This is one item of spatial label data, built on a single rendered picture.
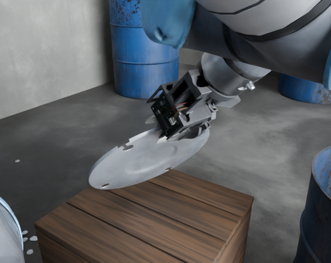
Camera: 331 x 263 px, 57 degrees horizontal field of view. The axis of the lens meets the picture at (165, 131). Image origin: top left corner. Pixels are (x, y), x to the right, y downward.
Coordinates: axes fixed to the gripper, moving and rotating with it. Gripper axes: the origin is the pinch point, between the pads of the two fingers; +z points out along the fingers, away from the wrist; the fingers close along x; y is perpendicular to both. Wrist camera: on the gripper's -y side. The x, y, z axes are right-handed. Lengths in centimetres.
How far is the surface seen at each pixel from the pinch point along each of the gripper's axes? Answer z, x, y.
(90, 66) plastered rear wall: 179, -124, -97
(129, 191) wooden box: 29.7, 5.1, -2.4
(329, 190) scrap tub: 6, 30, -45
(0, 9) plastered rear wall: 129, -146, -25
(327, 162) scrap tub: -0.3, 22.3, -41.6
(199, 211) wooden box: 17.0, 17.8, -10.7
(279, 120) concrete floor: 82, 1, -157
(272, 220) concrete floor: 45, 39, -61
